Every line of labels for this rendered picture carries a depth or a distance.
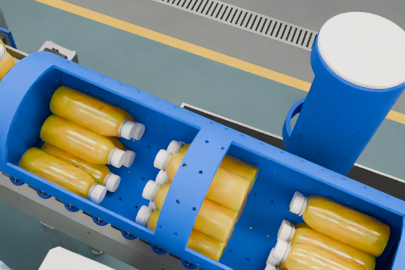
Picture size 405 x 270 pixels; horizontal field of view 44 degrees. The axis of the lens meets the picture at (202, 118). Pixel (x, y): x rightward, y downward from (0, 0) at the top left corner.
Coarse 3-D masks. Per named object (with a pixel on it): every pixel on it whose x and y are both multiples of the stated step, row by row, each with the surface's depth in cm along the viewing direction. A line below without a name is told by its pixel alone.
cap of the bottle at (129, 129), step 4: (128, 124) 108; (132, 124) 108; (124, 128) 107; (128, 128) 107; (132, 128) 108; (124, 132) 107; (128, 132) 107; (132, 132) 109; (124, 136) 108; (128, 136) 108; (132, 136) 110
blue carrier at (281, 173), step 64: (64, 64) 105; (0, 128) 97; (192, 128) 113; (64, 192) 99; (128, 192) 117; (192, 192) 90; (256, 192) 115; (320, 192) 110; (192, 256) 94; (256, 256) 110; (384, 256) 110
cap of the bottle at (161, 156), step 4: (160, 152) 99; (164, 152) 99; (168, 152) 100; (156, 156) 99; (160, 156) 99; (164, 156) 99; (156, 160) 99; (160, 160) 99; (156, 164) 99; (160, 164) 99; (160, 168) 100
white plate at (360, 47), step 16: (336, 16) 143; (352, 16) 144; (368, 16) 144; (320, 32) 140; (336, 32) 140; (352, 32) 140; (368, 32) 141; (384, 32) 141; (400, 32) 142; (320, 48) 136; (336, 48) 136; (352, 48) 137; (368, 48) 137; (384, 48) 138; (400, 48) 138; (336, 64) 133; (352, 64) 133; (368, 64) 134; (384, 64) 134; (400, 64) 135; (352, 80) 131; (368, 80) 131; (384, 80) 131; (400, 80) 132
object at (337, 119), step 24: (312, 48) 143; (312, 96) 146; (336, 96) 137; (360, 96) 133; (384, 96) 133; (288, 120) 173; (312, 120) 151; (336, 120) 144; (360, 120) 142; (288, 144) 171; (312, 144) 159; (336, 144) 154; (360, 144) 156; (336, 168) 167
